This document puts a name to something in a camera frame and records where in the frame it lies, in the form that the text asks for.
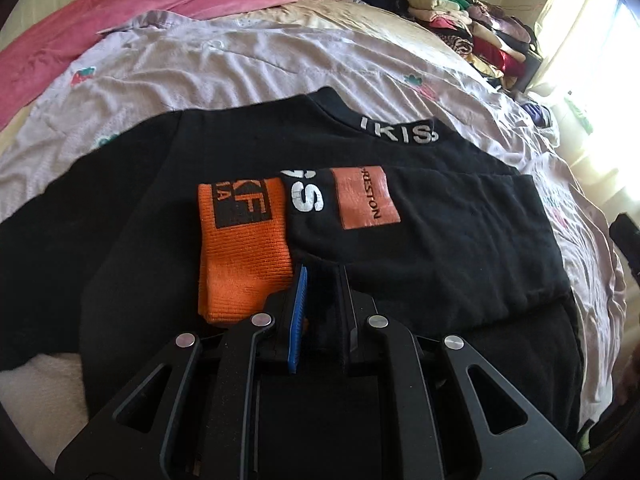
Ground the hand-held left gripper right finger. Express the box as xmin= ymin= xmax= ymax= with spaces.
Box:
xmin=337 ymin=265 xmax=586 ymax=480

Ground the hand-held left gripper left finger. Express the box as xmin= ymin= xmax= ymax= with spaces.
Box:
xmin=55 ymin=264 xmax=311 ymax=480

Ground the black sweatshirt with orange cuff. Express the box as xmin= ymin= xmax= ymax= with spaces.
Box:
xmin=0 ymin=86 xmax=586 ymax=461

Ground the pile of folded clothes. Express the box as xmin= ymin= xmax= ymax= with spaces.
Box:
xmin=404 ymin=0 xmax=540 ymax=92

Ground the green white packet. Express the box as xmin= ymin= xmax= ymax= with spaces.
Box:
xmin=565 ymin=95 xmax=594 ymax=134

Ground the purple blue cloth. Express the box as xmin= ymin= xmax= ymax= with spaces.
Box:
xmin=520 ymin=102 xmax=554 ymax=129

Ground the cream curtain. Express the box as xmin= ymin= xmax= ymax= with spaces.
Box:
xmin=529 ymin=0 xmax=640 ymax=141

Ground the lilac strawberry print duvet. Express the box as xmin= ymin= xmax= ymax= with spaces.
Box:
xmin=0 ymin=10 xmax=628 ymax=411

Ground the white fuzzy cloth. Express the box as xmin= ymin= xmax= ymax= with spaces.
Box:
xmin=0 ymin=351 xmax=93 ymax=463

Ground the beige bedsheet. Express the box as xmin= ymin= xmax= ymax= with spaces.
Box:
xmin=210 ymin=0 xmax=506 ymax=88

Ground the pink blanket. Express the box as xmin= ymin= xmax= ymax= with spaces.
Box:
xmin=0 ymin=0 xmax=307 ymax=128

